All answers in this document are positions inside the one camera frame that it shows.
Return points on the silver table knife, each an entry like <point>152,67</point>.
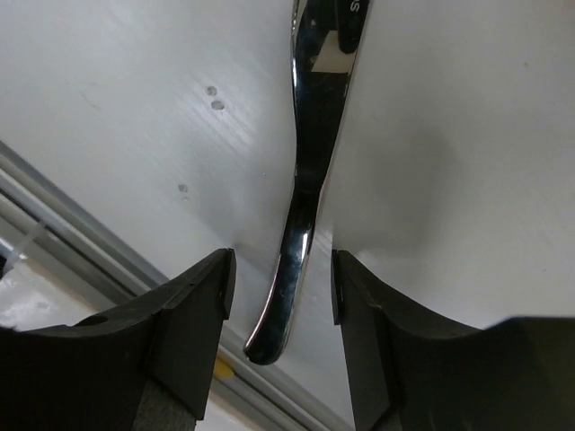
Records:
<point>325,38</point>

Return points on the aluminium front rail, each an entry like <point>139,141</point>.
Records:
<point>86,245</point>

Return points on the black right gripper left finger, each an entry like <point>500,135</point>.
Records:
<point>143,365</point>

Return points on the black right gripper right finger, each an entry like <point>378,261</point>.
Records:
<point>410,368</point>

